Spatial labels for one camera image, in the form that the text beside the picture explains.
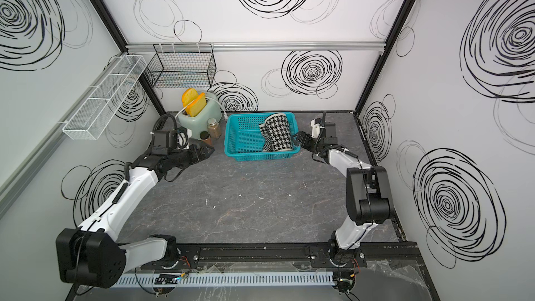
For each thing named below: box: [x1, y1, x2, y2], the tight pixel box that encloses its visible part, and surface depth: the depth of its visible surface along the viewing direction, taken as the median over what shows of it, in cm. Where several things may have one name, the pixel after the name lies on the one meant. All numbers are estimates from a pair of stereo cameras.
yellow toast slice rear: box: [181, 87, 199, 108], surface depth 100 cm
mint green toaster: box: [177, 91, 223, 140], surface depth 104 cm
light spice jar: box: [206, 117, 222, 141], surface depth 106 cm
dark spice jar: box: [199, 130, 213, 146], surface depth 101 cm
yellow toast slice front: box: [185, 91, 207, 118], surface depth 98 cm
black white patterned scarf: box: [259, 112, 293, 152], surface depth 103 cm
